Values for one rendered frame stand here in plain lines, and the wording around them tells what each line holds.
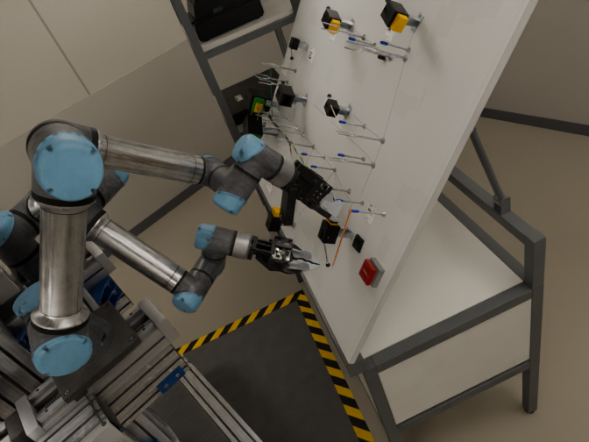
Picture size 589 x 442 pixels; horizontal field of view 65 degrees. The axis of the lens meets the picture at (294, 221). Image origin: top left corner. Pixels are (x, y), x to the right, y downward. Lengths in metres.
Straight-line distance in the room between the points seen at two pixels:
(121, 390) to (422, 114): 1.08
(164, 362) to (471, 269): 1.00
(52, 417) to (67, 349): 0.33
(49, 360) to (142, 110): 2.75
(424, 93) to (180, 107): 2.84
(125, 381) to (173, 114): 2.67
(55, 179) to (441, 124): 0.80
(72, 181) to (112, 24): 2.70
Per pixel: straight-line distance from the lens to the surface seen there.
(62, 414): 1.42
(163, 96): 3.74
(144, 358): 1.41
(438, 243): 1.70
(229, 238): 1.30
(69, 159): 0.94
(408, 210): 1.14
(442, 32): 1.19
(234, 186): 1.12
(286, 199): 1.22
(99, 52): 3.56
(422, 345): 1.45
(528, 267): 1.50
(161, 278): 1.32
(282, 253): 1.30
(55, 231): 1.01
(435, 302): 1.53
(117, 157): 1.12
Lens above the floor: 2.01
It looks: 38 degrees down
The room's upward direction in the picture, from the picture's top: 22 degrees counter-clockwise
